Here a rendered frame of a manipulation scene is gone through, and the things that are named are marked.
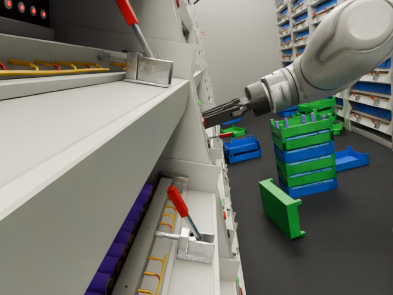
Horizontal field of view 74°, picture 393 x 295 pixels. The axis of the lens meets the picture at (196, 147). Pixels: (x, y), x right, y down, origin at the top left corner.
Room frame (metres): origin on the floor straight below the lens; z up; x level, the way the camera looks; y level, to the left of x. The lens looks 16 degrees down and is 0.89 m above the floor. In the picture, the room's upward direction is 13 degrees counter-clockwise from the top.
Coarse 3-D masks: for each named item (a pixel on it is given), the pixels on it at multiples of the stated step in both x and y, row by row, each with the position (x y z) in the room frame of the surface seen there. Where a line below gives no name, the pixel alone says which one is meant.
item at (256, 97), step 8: (248, 88) 0.58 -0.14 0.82; (256, 88) 0.57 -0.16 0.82; (248, 96) 0.58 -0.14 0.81; (256, 96) 0.56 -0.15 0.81; (264, 96) 0.56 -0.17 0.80; (240, 104) 0.57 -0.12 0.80; (248, 104) 0.56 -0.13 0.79; (256, 104) 0.56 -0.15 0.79; (264, 104) 0.56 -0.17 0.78; (256, 112) 0.57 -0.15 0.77; (264, 112) 0.58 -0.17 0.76
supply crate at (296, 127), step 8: (272, 120) 1.62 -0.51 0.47; (288, 120) 1.63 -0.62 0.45; (296, 120) 1.63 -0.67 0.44; (320, 120) 1.56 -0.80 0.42; (328, 120) 1.43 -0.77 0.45; (272, 128) 1.61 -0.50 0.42; (280, 128) 1.44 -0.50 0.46; (288, 128) 1.43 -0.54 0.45; (296, 128) 1.43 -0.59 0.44; (304, 128) 1.43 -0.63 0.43; (312, 128) 1.43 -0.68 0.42; (320, 128) 1.43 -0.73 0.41; (280, 136) 1.46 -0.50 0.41; (288, 136) 1.43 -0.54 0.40
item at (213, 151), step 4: (204, 104) 1.10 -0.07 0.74; (204, 108) 1.10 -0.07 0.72; (208, 108) 1.10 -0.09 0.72; (208, 128) 0.89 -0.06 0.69; (208, 132) 0.83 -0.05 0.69; (212, 140) 0.74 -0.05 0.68; (212, 144) 0.70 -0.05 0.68; (212, 148) 0.50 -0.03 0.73; (212, 152) 0.50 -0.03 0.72; (216, 152) 0.50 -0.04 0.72; (212, 156) 0.50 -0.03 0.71; (216, 156) 0.50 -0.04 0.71; (212, 160) 0.50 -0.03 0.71
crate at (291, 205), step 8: (264, 184) 1.31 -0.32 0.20; (272, 184) 1.29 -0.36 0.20; (264, 192) 1.30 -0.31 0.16; (272, 192) 1.21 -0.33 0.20; (280, 192) 1.19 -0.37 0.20; (264, 200) 1.32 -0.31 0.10; (272, 200) 1.21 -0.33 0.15; (280, 200) 1.12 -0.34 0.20; (288, 200) 1.10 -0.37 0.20; (296, 200) 1.09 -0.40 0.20; (264, 208) 1.34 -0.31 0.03; (272, 208) 1.23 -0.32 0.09; (280, 208) 1.13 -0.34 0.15; (288, 208) 1.07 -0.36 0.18; (296, 208) 1.07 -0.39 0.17; (272, 216) 1.25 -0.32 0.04; (280, 216) 1.14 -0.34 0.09; (288, 216) 1.07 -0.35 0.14; (296, 216) 1.07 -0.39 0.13; (280, 224) 1.16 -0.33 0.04; (288, 224) 1.07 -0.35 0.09; (296, 224) 1.07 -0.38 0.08; (288, 232) 1.08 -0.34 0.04; (296, 232) 1.07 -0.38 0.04; (304, 232) 1.08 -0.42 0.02
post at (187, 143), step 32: (64, 0) 0.43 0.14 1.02; (96, 0) 0.42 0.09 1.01; (128, 0) 0.42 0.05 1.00; (160, 0) 0.41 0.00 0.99; (64, 32) 0.43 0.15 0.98; (128, 32) 0.42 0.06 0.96; (160, 32) 0.41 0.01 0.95; (192, 96) 0.41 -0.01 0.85; (192, 128) 0.41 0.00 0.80; (192, 160) 0.41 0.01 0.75; (224, 256) 0.41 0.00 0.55
